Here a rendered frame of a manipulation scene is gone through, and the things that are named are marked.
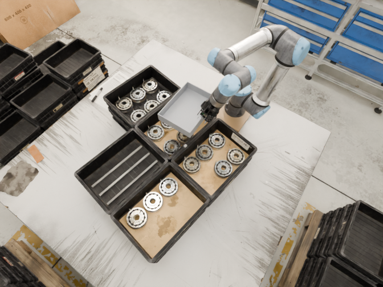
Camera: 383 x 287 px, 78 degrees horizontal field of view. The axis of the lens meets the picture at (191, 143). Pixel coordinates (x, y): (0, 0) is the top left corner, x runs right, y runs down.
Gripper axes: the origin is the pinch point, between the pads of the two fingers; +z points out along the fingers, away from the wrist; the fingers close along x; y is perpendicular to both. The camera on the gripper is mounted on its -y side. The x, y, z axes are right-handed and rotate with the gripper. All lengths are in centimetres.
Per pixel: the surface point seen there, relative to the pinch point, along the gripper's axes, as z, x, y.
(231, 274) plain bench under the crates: 21, 59, 55
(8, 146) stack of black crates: 120, -116, 63
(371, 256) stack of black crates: 20, 138, -1
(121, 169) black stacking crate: 32, -20, 41
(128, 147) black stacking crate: 33, -25, 28
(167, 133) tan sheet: 29.2, -11.4, 7.7
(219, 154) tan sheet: 19.3, 21.4, 3.3
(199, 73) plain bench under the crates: 46, -20, -57
